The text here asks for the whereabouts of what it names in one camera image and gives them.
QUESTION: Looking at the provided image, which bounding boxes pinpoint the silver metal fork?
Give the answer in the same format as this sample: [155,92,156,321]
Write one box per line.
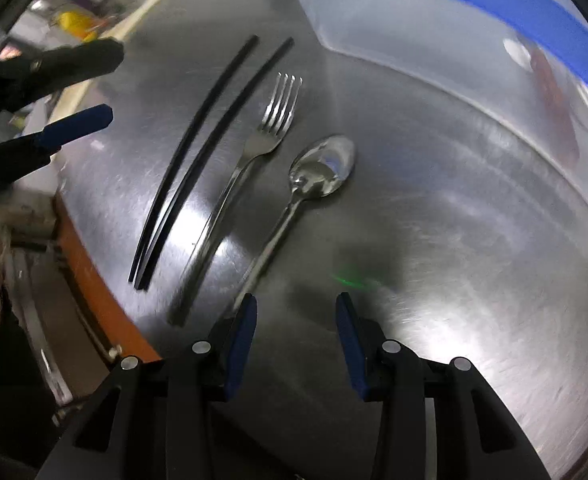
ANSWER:
[168,73,304,326]

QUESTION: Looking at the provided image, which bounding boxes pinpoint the translucent bin with blue lid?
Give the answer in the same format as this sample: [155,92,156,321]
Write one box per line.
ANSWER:
[298,0,588,204]

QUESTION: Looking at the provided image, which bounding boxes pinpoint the black chopstick left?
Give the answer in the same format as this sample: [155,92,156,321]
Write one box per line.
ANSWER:
[127,34,260,284]

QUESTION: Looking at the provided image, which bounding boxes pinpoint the silver metal spoon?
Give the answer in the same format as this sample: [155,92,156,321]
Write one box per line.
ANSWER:
[221,133,357,318]

